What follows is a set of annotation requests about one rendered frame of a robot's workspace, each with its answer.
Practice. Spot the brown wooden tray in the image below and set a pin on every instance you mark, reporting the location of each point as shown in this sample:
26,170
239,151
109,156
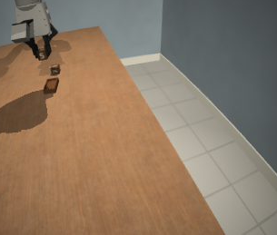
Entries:
51,85

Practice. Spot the brown calendar cube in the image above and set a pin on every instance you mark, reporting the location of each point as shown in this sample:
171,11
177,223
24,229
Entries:
41,54
55,69

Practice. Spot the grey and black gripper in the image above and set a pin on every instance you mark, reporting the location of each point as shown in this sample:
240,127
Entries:
41,25

